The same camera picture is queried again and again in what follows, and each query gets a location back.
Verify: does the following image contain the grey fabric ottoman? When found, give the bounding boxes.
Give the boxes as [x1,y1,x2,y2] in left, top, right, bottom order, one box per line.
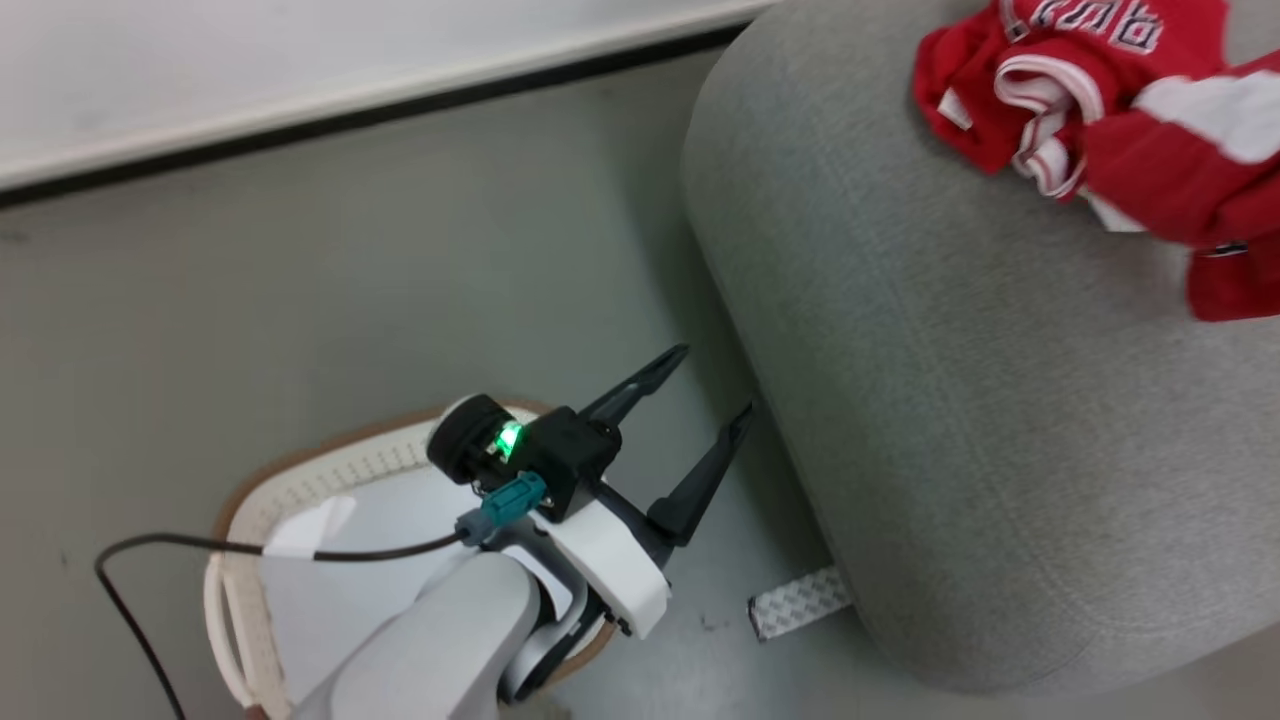
[682,0,1280,696]

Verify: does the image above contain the white baseboard strip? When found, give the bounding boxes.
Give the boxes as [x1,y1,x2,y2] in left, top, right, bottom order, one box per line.
[0,0,781,193]

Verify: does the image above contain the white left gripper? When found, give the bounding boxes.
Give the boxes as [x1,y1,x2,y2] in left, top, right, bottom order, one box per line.
[500,343,757,641]

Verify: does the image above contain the grey patterned tape strip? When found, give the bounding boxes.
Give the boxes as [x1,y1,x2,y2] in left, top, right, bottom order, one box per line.
[748,566,853,642]

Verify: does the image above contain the red basketball jersey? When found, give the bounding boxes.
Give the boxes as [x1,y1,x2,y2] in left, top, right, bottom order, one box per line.
[912,0,1280,323]

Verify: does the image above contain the teal cable connector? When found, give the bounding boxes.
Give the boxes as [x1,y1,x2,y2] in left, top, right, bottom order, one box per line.
[455,472,549,546]

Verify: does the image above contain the thin black cable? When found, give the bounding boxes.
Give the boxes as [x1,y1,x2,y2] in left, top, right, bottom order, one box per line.
[95,532,471,720]

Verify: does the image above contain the white perforated laundry basket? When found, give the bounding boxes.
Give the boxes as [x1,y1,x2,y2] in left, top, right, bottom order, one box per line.
[203,400,621,720]

